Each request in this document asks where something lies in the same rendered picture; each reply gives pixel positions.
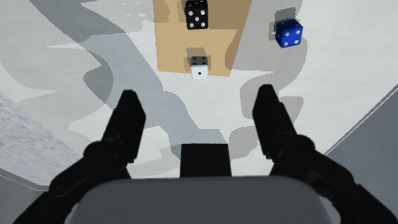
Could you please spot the tan flat mat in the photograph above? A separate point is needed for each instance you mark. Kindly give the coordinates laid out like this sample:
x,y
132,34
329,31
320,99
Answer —
x,y
176,45

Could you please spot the grey die with black pips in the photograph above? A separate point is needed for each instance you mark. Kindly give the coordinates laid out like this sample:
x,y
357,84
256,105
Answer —
x,y
199,68

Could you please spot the blue die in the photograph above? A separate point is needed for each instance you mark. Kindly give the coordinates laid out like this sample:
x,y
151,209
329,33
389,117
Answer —
x,y
288,33

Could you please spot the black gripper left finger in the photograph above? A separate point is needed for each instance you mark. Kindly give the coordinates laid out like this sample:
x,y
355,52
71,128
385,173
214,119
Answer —
x,y
119,146

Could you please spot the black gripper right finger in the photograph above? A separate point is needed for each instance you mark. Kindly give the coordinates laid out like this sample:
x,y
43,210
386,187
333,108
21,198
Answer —
x,y
299,160

